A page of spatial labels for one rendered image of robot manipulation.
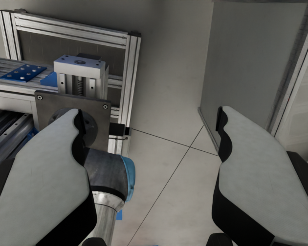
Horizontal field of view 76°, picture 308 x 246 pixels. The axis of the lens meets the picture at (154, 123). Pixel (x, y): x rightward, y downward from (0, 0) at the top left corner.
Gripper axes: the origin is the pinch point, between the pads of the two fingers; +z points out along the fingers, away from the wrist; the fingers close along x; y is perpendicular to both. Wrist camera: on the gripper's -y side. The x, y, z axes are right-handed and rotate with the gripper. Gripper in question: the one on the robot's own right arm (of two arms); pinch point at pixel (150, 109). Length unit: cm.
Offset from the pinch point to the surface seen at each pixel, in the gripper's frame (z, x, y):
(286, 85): 49, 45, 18
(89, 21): 148, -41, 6
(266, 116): 54, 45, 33
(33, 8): 148, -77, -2
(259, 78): 66, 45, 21
